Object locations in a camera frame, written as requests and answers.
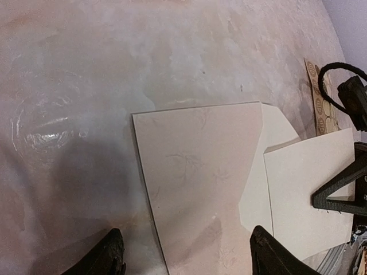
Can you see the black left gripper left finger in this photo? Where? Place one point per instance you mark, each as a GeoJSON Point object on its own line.
{"type": "Point", "coordinates": [106, 257]}

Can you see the brown round sticker sheet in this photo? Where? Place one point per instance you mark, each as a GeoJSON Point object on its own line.
{"type": "Point", "coordinates": [325, 113]}

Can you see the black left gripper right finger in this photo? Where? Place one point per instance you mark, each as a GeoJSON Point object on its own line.
{"type": "Point", "coordinates": [270, 257]}

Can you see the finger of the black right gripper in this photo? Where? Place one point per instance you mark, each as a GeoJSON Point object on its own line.
{"type": "Point", "coordinates": [355, 172]}

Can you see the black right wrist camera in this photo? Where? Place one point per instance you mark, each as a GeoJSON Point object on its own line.
{"type": "Point", "coordinates": [352, 94]}

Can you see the pink envelope with flap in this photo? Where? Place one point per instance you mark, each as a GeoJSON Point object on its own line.
{"type": "Point", "coordinates": [206, 181]}

